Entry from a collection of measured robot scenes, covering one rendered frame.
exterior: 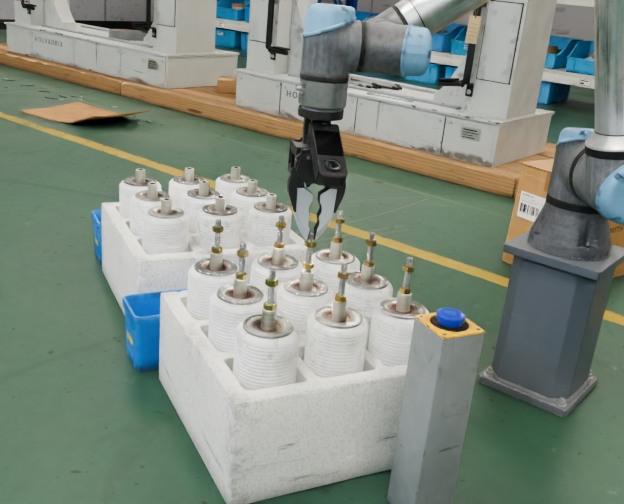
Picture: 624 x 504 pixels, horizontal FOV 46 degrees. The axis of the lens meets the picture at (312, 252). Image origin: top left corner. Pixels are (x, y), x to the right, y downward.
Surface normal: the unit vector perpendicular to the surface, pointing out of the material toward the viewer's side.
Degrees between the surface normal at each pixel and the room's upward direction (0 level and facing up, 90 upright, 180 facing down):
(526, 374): 90
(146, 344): 92
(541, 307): 90
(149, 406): 0
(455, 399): 90
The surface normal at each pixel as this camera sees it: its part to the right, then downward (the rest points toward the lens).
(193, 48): 0.78, 0.29
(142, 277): 0.42, 0.35
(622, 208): 0.13, 0.47
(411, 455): -0.90, 0.07
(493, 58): -0.62, 0.22
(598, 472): 0.09, -0.93
